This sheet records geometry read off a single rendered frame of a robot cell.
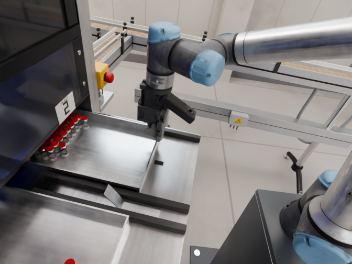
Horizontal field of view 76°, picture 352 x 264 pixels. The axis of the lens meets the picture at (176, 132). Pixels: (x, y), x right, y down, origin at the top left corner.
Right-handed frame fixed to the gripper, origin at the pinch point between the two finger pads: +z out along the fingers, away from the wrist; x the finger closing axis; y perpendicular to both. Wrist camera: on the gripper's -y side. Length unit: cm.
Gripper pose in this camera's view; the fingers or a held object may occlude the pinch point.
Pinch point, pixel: (161, 139)
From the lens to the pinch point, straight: 75.0
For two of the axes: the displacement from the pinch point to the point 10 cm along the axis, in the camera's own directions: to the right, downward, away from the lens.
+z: -1.2, 7.5, 6.5
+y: -9.8, -2.1, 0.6
